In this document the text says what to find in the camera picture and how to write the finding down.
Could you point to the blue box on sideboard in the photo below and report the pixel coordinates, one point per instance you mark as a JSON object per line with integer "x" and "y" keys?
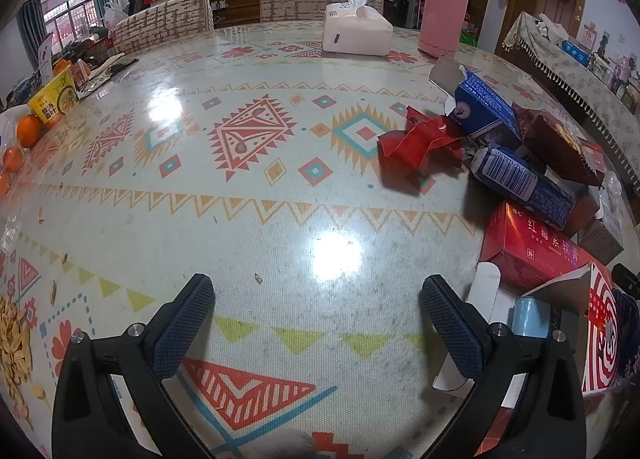
{"x": 577, "y": 53}

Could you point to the pile of seed shells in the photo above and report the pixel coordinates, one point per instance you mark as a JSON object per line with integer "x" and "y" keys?
{"x": 12, "y": 339}

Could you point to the pink insulated bottle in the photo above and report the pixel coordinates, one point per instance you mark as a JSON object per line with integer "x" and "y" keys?
{"x": 442, "y": 9}

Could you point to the light blue paper cup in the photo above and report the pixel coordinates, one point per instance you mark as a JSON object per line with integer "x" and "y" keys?
{"x": 530, "y": 316}

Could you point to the silver foil packet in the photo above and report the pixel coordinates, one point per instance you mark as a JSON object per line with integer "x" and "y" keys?
{"x": 100, "y": 76}

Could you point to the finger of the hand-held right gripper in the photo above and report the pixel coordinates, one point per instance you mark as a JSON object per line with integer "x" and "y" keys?
{"x": 627, "y": 278}

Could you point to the brown snack bag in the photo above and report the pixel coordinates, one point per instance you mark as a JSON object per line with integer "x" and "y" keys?
{"x": 555, "y": 144}

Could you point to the blue milk carton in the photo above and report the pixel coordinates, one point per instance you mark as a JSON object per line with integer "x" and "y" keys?
{"x": 520, "y": 179}

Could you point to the clear plastic bag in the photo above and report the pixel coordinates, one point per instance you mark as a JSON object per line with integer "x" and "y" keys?
{"x": 612, "y": 194}

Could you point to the yellow instant noodle cup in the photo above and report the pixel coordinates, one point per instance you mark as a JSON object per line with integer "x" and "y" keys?
{"x": 50, "y": 101}

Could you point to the red crumpled wrapper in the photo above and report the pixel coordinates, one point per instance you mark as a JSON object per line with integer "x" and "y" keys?
{"x": 415, "y": 144}

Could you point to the red medicine box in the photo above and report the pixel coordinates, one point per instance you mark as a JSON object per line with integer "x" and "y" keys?
{"x": 530, "y": 244}

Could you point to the blue open carton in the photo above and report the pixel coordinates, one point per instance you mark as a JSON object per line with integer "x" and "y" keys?
{"x": 482, "y": 101}

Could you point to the white flat cardboard carton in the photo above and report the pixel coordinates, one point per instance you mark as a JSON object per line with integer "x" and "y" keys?
{"x": 487, "y": 284}

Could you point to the patterned tablecloth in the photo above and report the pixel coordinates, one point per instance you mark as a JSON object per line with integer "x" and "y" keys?
{"x": 280, "y": 219}

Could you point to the orange fruit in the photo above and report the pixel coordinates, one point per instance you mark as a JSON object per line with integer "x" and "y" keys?
{"x": 12, "y": 159}
{"x": 4, "y": 184}
{"x": 29, "y": 131}

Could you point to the red white swirl box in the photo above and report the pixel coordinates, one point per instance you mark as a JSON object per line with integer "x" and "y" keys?
{"x": 602, "y": 334}

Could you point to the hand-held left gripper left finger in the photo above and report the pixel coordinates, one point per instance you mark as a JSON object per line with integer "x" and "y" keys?
{"x": 182, "y": 324}

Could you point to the dark red box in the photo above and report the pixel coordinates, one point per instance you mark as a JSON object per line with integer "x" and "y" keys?
{"x": 585, "y": 211}

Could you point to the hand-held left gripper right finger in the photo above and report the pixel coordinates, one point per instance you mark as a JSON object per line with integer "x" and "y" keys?
{"x": 452, "y": 324}

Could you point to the white plastic bag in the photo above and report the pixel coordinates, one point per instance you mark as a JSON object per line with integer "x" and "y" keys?
{"x": 115, "y": 14}

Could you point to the small brown box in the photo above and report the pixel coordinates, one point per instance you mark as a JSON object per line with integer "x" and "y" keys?
{"x": 600, "y": 241}

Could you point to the white tissue box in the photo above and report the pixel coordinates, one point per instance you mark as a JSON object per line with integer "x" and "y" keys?
{"x": 355, "y": 34}

